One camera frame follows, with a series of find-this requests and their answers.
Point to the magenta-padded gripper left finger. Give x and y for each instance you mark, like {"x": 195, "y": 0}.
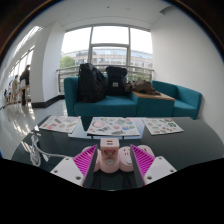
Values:
{"x": 68, "y": 170}

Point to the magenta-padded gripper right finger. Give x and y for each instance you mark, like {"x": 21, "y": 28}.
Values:
{"x": 159, "y": 168}

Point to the pink charger block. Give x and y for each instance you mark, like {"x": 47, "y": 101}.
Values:
{"x": 109, "y": 146}

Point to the pink power strip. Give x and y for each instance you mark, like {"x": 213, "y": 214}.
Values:
{"x": 126, "y": 159}

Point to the colourful sticker sheet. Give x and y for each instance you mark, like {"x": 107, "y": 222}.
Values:
{"x": 60, "y": 124}
{"x": 162, "y": 126}
{"x": 113, "y": 126}

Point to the wooden sofa table top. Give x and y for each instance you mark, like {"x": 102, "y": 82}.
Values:
{"x": 156, "y": 96}

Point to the teal sofa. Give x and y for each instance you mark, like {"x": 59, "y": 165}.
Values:
{"x": 110, "y": 106}

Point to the brown jacket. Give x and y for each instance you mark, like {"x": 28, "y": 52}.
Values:
{"x": 143, "y": 86}

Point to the large black bag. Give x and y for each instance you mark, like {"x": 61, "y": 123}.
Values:
{"x": 90, "y": 83}

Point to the black backpack with label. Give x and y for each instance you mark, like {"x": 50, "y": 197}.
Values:
{"x": 116, "y": 80}

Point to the person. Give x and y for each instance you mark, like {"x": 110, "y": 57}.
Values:
{"x": 15, "y": 86}
{"x": 25, "y": 80}

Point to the metal window railing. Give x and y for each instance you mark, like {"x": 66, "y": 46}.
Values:
{"x": 66, "y": 70}

